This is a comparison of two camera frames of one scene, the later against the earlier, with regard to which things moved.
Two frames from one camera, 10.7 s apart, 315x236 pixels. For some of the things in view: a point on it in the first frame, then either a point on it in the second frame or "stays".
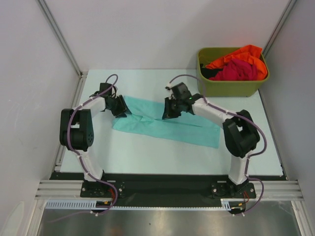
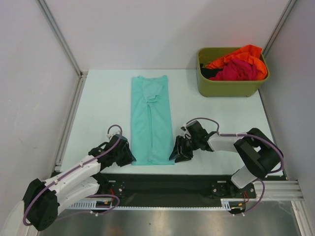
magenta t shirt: x=237 y=70 stays
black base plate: x=165 y=190 stays
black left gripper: x=122 y=103 → x=128 y=159
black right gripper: x=171 y=108 → x=186 y=146
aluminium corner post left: x=82 y=75 stays
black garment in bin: x=208 y=73 stays
